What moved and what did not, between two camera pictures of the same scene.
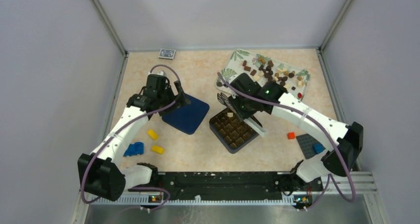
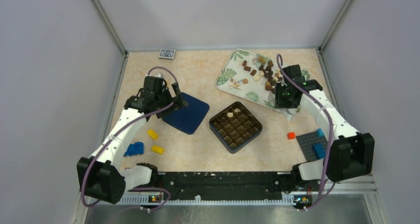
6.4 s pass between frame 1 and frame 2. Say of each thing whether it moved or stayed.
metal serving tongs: moved
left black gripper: stayed
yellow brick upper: stayed
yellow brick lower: stayed
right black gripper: moved
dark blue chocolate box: stayed
